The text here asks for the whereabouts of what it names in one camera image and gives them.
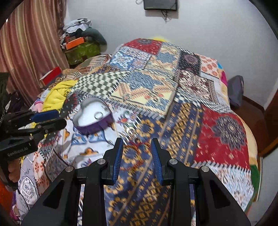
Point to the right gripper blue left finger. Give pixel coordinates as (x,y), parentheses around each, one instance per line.
(59,204)

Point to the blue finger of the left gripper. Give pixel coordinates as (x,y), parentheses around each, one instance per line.
(45,116)
(48,127)

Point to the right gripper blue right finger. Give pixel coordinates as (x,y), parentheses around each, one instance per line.
(214,205)

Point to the heart-shaped purple jewelry tin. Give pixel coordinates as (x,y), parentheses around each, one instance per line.
(93,116)

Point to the left human hand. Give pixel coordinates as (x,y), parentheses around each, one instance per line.
(14,168)

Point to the yellow cartoon towel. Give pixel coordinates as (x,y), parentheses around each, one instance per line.
(57,96)

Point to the red white box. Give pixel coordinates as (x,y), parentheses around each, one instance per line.
(51,76)

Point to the striped brown blanket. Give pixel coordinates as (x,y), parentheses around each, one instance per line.
(90,65)

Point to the green patterned storage box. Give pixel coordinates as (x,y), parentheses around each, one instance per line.
(82,52)

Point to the striped red curtain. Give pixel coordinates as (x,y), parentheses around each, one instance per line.
(30,45)

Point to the orange box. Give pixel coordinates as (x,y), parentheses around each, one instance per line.
(75,42)

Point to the pile of grey clothes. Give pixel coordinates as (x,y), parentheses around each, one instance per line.
(81,28)

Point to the patchwork patterned bedspread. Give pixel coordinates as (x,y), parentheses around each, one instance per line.
(154,90)

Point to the dark grey backpack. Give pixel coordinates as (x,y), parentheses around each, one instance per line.
(236,90)

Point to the yellow round object behind bed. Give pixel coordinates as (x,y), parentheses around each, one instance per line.
(161,39)

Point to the small wall monitor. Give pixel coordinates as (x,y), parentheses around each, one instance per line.
(160,5)

